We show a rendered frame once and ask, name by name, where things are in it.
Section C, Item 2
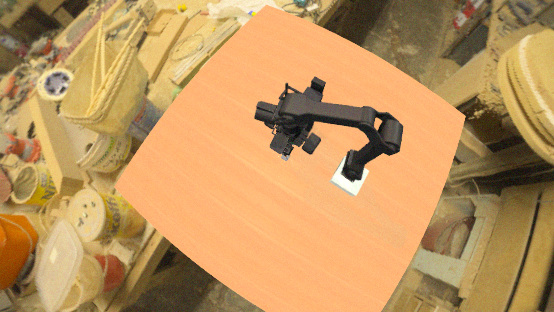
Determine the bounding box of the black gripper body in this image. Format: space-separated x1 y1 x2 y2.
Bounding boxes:
264 122 321 155

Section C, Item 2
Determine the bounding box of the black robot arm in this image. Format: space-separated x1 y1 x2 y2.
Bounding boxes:
253 92 404 183

